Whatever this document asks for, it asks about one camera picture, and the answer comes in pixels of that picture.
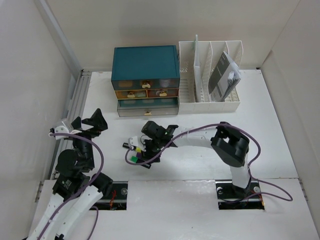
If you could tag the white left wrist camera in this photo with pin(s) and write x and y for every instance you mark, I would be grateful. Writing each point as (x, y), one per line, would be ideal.
(63, 126)

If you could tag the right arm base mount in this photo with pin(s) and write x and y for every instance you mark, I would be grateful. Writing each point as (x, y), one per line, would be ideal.
(231, 197)

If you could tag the clear mesh document pouch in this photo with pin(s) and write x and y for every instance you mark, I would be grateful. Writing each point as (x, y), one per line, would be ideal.
(197, 71)

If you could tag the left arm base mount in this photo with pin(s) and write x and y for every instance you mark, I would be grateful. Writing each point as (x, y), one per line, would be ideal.
(117, 198)

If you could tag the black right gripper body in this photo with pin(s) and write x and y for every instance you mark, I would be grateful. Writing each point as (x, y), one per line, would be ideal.
(152, 147)

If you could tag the green cap black highlighter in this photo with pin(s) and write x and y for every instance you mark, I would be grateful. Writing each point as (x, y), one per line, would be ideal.
(140, 162)

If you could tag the aluminium frame rail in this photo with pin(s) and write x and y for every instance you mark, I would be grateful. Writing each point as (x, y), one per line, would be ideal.
(80, 80)

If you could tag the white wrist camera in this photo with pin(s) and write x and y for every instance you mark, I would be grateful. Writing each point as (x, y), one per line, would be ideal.
(63, 126)
(135, 141)

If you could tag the grey Canon setup guide booklet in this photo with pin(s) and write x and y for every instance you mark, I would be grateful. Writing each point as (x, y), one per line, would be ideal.
(224, 78)

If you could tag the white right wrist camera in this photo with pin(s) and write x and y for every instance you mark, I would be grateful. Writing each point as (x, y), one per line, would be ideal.
(135, 141)

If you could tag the yellow cap black highlighter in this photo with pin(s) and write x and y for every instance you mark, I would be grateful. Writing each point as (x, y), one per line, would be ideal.
(131, 147)

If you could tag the clear jar of paper clips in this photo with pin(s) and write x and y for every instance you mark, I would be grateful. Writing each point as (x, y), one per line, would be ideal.
(165, 83)

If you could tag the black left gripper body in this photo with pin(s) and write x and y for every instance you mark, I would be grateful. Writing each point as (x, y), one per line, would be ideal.
(88, 133)

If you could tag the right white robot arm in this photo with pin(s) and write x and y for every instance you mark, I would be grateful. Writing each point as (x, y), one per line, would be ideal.
(229, 144)

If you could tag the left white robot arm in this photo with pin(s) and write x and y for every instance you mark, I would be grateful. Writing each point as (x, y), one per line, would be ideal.
(74, 192)

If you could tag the teal desktop drawer cabinet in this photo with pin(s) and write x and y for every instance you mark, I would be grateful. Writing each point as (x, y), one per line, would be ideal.
(145, 66)

